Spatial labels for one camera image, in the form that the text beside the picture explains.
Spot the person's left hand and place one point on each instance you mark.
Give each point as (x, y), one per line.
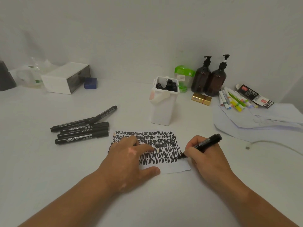
(123, 167)

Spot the person's right hand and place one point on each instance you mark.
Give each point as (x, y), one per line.
(210, 163)

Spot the white paper with black scribbles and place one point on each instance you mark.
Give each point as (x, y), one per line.
(175, 169)

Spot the bundle of black markers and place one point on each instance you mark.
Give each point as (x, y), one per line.
(169, 86)

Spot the person's right forearm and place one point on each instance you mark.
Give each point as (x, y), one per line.
(260, 205)

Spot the person's left forearm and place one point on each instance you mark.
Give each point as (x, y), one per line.
(71, 203)

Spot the pile of loose white sheets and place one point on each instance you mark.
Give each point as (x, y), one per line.
(251, 122)

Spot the small gold box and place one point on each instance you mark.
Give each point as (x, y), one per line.
(201, 98)

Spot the bunch of pastel highlighter pens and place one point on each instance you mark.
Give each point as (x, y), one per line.
(234, 101)

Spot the brown pump bottle white neck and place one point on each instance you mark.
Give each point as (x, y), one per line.
(215, 82)

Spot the black and red cardboard box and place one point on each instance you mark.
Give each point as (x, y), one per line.
(253, 93)

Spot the small blue box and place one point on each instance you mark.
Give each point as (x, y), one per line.
(90, 83)

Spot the clear jar with green lid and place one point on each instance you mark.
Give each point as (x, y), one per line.
(184, 69)

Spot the white box with grey front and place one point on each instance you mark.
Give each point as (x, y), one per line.
(55, 85)

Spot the clear bottle with dark liquid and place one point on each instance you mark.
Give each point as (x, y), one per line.
(7, 80)

